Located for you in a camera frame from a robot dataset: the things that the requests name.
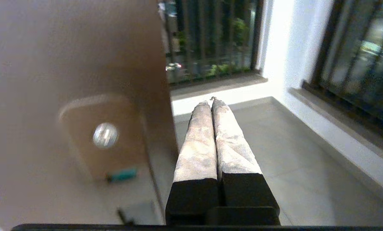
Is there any black balcony railing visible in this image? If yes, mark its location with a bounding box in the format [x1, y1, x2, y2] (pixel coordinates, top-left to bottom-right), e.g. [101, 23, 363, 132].
[159, 0, 265, 86]

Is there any stone balcony ledge cap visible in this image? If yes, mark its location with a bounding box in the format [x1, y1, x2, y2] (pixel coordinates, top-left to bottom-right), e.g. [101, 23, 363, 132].
[170, 74, 269, 100]

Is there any stone window sill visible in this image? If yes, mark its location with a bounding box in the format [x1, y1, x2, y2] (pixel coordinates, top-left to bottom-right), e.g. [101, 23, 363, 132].
[288, 87, 383, 166]

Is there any black barred window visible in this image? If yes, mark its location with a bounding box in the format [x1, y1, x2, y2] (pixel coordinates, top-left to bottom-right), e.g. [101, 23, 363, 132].
[302, 0, 383, 145]

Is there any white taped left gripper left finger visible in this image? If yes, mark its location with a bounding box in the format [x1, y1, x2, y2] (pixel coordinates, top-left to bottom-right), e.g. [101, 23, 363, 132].
[165, 101, 220, 226]

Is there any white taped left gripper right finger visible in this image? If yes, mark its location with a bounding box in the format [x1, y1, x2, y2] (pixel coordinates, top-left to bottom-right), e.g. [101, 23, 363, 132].
[210, 97, 280, 226]

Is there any brown framed sliding glass door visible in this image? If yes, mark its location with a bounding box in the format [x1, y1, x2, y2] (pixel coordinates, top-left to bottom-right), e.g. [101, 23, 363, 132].
[0, 0, 179, 226]

